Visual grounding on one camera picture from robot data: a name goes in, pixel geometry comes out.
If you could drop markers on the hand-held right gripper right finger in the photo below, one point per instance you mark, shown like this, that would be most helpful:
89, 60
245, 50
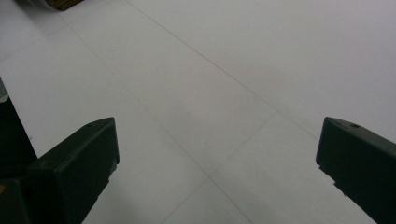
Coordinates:
361, 168

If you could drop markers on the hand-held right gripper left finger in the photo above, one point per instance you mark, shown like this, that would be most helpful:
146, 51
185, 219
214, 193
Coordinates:
74, 174

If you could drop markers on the brown woven basket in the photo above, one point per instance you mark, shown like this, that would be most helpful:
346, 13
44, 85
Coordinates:
63, 3

